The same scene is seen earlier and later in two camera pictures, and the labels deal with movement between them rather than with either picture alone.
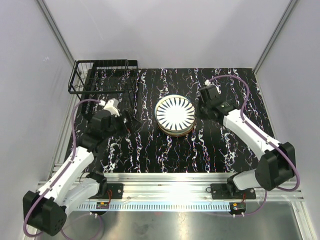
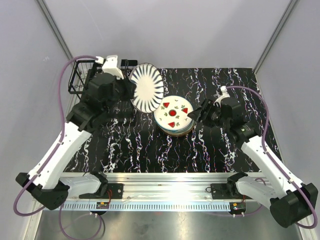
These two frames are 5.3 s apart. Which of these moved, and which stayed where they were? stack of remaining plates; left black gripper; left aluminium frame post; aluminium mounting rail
Moved: left black gripper
Stayed: stack of remaining plates; left aluminium frame post; aluminium mounting rail
